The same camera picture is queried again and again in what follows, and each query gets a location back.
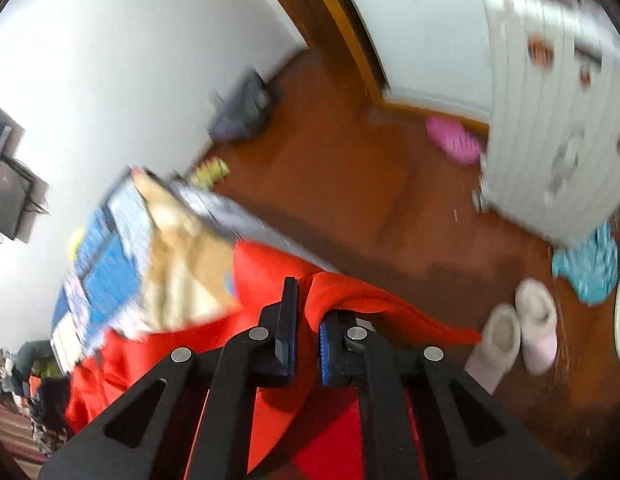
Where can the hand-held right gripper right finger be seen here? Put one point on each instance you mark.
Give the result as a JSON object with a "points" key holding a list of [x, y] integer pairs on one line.
{"points": [[324, 355]]}

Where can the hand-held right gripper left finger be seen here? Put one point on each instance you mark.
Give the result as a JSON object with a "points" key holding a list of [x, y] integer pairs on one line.
{"points": [[289, 345]]}

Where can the red garment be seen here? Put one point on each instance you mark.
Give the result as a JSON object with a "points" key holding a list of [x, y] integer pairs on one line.
{"points": [[270, 280]]}

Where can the mustard blanket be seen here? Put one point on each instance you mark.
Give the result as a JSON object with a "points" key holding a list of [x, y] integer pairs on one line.
{"points": [[190, 265]]}

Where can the white fluffy slipper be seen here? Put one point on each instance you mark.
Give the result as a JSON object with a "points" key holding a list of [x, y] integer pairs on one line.
{"points": [[538, 322], [497, 347]]}

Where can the yellow-green toy on floor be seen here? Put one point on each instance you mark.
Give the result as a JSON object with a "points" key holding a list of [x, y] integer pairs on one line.
{"points": [[210, 171]]}

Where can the blue patterned bedcover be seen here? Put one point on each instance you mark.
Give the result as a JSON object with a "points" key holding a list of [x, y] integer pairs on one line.
{"points": [[107, 265]]}

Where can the yellow cloth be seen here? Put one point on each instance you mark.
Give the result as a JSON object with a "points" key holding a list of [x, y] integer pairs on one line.
{"points": [[78, 241]]}

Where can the grey bag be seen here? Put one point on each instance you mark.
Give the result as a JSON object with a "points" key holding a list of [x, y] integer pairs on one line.
{"points": [[242, 107]]}

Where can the pink slipper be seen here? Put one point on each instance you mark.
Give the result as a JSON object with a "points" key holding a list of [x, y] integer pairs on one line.
{"points": [[452, 139]]}

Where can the pile of clutter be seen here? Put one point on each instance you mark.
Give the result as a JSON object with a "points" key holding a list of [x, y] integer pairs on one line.
{"points": [[35, 385]]}

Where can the teal cloth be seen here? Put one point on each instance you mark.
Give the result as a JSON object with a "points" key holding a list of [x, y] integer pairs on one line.
{"points": [[587, 265]]}

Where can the white wardrobe with stickers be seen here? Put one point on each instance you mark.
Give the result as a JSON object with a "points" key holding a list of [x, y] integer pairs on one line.
{"points": [[544, 120]]}

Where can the white door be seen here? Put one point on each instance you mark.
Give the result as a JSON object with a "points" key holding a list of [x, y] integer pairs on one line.
{"points": [[424, 30]]}

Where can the small dark wall screen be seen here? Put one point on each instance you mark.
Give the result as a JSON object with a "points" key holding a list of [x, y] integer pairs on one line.
{"points": [[10, 200]]}

